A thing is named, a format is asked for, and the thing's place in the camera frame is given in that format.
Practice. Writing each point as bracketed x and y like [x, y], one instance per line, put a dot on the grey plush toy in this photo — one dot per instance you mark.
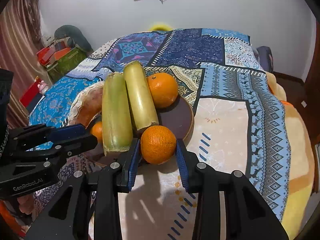
[72, 36]

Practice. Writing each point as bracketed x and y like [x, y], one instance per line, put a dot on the green patterned box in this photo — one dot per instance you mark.
[67, 63]

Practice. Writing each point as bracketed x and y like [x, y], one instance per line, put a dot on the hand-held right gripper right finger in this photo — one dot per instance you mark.
[182, 165]

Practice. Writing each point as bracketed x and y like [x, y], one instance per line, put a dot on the red flat box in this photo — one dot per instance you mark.
[31, 95]

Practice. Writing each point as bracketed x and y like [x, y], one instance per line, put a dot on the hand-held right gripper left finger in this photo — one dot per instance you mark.
[132, 165]

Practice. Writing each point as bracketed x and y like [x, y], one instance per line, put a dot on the orange with sticker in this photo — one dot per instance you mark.
[158, 145]

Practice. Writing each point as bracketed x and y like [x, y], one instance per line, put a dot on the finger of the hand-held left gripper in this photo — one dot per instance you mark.
[67, 131]
[80, 143]

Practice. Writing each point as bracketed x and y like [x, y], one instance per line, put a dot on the purple round plate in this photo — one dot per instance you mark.
[175, 120]

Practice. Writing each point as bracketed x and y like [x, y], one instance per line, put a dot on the yellow fleece blanket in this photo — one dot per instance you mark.
[297, 155]

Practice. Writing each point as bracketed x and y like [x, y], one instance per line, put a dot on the striped brown curtain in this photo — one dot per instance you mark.
[17, 42]

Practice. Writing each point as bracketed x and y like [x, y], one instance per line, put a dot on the yellow curved object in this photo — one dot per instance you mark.
[161, 27]

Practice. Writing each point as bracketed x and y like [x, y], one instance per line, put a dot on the person's left hand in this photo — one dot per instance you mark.
[26, 203]

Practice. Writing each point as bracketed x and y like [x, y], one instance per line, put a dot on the green sugarcane piece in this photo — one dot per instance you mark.
[140, 97]
[116, 115]

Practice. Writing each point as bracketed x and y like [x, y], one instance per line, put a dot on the peeled pomelo slice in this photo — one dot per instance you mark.
[85, 105]

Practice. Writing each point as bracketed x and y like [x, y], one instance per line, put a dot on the small tangerine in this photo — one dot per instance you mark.
[97, 131]

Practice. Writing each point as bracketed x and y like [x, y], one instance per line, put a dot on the blue patchwork blanket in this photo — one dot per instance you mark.
[225, 117]

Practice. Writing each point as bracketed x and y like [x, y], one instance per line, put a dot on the large orange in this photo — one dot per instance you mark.
[163, 91]

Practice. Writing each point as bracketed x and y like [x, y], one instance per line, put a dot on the white paper scrap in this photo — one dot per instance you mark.
[304, 103]

